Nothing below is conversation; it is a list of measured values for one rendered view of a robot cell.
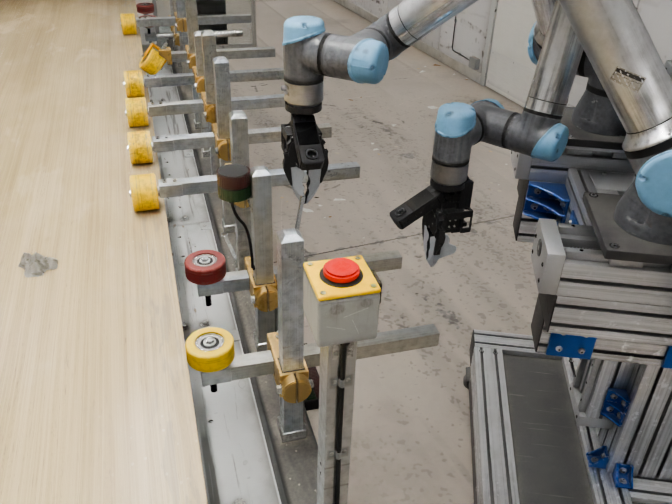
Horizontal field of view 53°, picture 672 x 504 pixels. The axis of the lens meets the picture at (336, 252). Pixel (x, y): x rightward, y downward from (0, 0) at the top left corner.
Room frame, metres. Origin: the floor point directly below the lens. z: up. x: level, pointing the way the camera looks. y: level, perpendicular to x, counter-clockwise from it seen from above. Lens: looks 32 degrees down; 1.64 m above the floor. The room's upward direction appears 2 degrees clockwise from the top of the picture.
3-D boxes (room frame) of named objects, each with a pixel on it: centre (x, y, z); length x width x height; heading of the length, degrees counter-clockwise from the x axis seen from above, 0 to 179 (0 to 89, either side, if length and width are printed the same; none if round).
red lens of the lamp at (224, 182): (1.08, 0.19, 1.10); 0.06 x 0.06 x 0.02
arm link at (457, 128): (1.25, -0.23, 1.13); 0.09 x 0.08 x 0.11; 142
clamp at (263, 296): (1.11, 0.15, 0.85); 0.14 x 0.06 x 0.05; 17
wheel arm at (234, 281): (1.16, 0.07, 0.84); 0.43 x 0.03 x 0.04; 107
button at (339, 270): (0.60, -0.01, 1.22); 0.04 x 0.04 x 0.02
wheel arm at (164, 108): (1.86, 0.34, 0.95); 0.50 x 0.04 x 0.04; 107
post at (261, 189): (1.09, 0.14, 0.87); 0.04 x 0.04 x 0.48; 17
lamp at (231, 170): (1.08, 0.19, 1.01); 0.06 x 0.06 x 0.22; 17
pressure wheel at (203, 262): (1.10, 0.26, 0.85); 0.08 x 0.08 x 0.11
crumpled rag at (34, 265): (1.07, 0.58, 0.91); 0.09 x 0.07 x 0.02; 42
